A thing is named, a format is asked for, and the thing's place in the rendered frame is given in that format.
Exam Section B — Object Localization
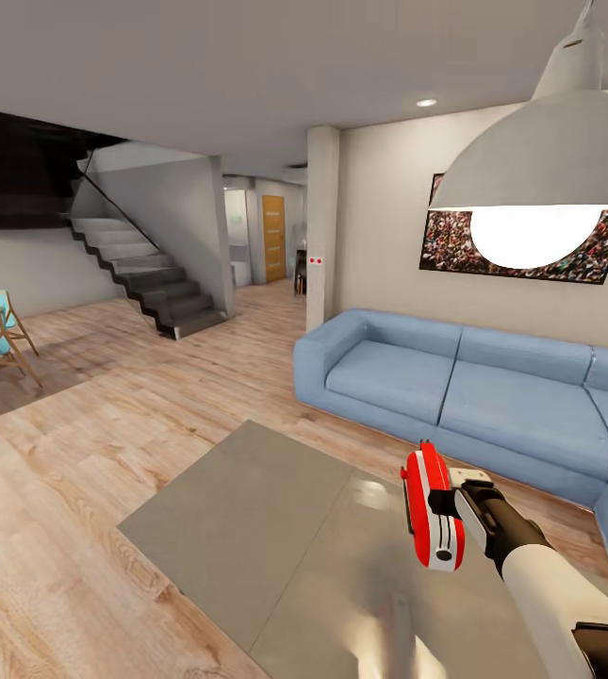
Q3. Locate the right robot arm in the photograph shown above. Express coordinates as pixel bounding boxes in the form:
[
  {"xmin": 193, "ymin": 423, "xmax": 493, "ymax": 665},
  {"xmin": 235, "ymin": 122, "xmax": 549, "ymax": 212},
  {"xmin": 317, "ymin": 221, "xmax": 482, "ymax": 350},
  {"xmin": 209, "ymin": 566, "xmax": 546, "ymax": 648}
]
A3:
[{"xmin": 430, "ymin": 468, "xmax": 608, "ymax": 679}]

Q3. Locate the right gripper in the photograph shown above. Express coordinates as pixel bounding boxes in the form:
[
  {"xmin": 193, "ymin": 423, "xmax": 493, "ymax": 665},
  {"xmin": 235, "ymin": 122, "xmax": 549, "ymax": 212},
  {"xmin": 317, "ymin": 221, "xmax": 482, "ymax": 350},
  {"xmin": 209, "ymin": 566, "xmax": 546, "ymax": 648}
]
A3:
[{"xmin": 430, "ymin": 489, "xmax": 462, "ymax": 521}]

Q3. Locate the radio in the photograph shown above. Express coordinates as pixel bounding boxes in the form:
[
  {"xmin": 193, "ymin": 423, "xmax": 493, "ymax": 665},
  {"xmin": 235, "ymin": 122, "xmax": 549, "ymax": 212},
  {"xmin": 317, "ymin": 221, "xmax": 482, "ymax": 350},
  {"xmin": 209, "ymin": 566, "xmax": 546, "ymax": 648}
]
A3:
[{"xmin": 401, "ymin": 440, "xmax": 465, "ymax": 572}]

